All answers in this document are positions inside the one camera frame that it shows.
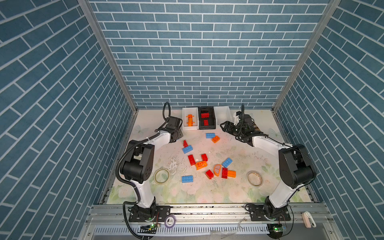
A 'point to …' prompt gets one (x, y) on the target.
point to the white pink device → (308, 220)
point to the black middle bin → (207, 118)
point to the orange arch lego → (215, 173)
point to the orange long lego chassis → (190, 120)
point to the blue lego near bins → (210, 135)
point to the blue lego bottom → (187, 179)
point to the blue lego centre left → (187, 149)
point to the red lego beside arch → (224, 173)
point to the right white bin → (223, 114)
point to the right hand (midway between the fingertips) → (225, 126)
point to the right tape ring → (254, 178)
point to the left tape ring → (161, 176)
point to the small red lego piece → (185, 144)
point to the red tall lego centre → (191, 160)
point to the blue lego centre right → (227, 163)
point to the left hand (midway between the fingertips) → (181, 133)
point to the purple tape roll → (174, 220)
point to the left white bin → (194, 112)
